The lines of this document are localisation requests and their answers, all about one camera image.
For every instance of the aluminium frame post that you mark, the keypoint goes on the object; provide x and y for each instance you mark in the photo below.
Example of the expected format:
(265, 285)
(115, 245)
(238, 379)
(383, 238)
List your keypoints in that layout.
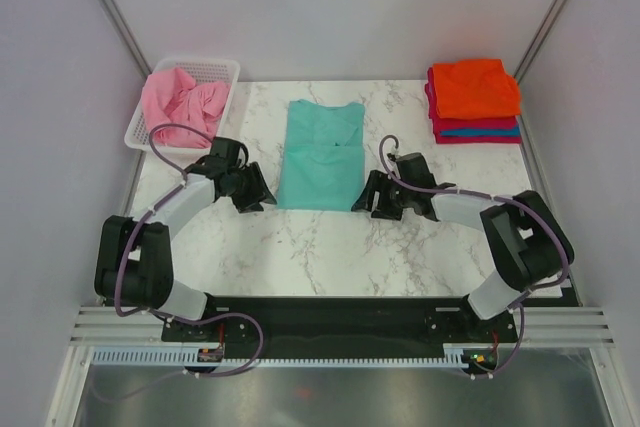
(126, 36)
(541, 35)

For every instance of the white plastic basket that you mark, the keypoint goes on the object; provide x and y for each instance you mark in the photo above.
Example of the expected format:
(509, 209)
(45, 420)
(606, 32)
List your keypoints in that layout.
(202, 70)

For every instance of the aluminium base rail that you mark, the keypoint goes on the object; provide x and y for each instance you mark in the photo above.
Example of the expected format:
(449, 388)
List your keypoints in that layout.
(545, 327)

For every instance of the orange folded t shirt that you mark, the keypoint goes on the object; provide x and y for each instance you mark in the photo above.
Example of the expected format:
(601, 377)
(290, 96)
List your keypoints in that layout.
(475, 89)

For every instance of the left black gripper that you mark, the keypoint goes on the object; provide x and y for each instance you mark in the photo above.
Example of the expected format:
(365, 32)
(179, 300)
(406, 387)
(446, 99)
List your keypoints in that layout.
(258, 192)

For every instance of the teal t shirt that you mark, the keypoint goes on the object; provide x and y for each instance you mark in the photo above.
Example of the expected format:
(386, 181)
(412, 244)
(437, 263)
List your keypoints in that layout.
(323, 157)

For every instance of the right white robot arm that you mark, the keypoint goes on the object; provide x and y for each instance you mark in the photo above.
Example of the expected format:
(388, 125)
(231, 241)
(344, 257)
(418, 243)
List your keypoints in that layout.
(526, 243)

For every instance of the bottom magenta folded t shirt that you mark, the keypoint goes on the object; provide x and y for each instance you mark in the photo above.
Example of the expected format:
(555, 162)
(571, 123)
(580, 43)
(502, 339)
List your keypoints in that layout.
(457, 140)

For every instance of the white slotted cable duct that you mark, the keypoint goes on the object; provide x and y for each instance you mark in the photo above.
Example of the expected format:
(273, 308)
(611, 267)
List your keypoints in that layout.
(192, 357)

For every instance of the left aluminium frame post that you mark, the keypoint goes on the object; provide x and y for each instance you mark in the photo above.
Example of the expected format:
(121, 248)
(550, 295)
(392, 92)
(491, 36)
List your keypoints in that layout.
(126, 36)

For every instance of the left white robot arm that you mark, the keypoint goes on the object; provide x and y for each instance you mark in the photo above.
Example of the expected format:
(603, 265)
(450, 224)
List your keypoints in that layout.
(135, 265)

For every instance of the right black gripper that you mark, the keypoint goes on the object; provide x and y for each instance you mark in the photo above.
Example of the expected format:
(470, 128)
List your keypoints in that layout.
(365, 200)

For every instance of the pink t shirt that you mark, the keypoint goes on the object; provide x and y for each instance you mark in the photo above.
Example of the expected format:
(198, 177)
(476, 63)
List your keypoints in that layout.
(173, 96)

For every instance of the right aluminium frame post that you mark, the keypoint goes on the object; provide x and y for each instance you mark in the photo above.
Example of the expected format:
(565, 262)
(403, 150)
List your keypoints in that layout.
(541, 35)

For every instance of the blue folded t shirt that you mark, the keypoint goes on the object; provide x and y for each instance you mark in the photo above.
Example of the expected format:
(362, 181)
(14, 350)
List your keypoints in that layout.
(513, 132)

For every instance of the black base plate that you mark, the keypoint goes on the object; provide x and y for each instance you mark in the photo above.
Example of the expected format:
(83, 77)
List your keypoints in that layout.
(359, 327)

